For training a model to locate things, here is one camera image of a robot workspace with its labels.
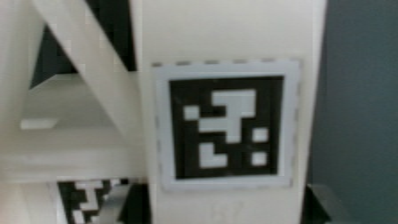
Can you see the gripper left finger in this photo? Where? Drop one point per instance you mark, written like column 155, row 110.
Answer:
column 135, row 212

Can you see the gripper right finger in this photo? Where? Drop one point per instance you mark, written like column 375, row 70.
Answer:
column 324, row 210

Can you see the white X-frame chair legs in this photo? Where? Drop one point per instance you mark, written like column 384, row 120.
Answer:
column 189, row 122

